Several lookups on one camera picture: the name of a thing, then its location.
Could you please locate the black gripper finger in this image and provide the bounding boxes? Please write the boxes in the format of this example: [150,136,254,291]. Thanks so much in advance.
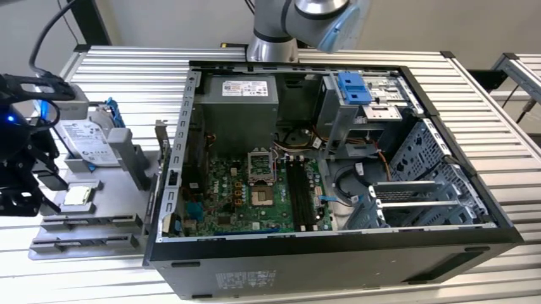
[0,161,44,219]
[26,130,70,217]

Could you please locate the black RAM slot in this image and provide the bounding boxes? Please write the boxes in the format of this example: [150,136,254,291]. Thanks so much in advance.
[295,154,321,232]
[285,154,309,232]

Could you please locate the hard disk in blue carrier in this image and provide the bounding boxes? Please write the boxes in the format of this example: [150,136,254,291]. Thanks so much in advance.
[52,97,128,168]

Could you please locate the silver CPU chip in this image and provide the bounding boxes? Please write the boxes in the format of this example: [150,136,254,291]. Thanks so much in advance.
[62,186,96,206]

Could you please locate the grey parts rack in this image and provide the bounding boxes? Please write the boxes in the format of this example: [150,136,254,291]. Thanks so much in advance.
[27,128,170,262]

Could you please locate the black case fan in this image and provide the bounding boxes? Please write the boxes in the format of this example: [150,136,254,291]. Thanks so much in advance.
[186,126,209,178]

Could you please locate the green motherboard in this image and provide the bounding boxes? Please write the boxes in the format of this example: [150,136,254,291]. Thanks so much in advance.
[180,148,335,237]

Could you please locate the grey power supply unit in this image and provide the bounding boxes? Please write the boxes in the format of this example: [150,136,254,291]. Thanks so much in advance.
[197,74,279,153]

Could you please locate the metal socket cover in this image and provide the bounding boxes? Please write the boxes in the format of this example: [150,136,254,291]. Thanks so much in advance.
[247,147,278,187]

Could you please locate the CPU socket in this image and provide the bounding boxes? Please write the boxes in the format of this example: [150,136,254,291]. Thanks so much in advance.
[249,185,279,207]

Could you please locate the blue expansion slot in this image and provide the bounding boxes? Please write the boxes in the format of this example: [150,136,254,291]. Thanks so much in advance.
[215,226,283,236]

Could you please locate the black round cooler fan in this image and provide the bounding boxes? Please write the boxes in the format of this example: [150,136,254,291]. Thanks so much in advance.
[278,126,317,149]

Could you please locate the grey metal drive cage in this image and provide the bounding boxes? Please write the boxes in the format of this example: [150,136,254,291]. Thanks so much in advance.
[315,73,424,159]

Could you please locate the black open PC case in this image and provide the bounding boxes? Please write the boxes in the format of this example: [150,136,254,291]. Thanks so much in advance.
[142,60,525,300]

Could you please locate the blue plastic drive rails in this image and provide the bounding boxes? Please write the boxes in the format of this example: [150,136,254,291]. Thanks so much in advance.
[337,72,374,106]

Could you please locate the metal disk bay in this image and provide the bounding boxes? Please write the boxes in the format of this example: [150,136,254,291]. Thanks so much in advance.
[342,180,488,229]

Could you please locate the slatted metal side table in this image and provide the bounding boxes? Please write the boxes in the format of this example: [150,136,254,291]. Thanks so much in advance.
[492,52,541,107]

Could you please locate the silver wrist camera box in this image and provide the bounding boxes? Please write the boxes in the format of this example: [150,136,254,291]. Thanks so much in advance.
[54,84,91,120]

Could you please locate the black camera mount frame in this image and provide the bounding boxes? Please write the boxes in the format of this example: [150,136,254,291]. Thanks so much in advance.
[0,73,79,104]

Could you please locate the graphics card with metal bracket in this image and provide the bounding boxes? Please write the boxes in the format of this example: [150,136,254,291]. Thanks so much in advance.
[154,119,174,180]

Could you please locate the black camera cable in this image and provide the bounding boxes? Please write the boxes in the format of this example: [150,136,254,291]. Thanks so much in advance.
[28,0,82,79]

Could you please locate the black upright post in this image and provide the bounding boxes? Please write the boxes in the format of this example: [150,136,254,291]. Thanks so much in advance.
[68,0,114,47]

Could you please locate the black looped wire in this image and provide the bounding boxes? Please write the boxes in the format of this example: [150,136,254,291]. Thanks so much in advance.
[333,164,365,205]

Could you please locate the orange wire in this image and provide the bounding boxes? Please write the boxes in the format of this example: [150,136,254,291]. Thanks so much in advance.
[377,151,393,182]

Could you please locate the black table bracket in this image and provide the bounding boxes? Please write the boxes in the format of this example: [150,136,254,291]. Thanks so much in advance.
[466,68,508,93]

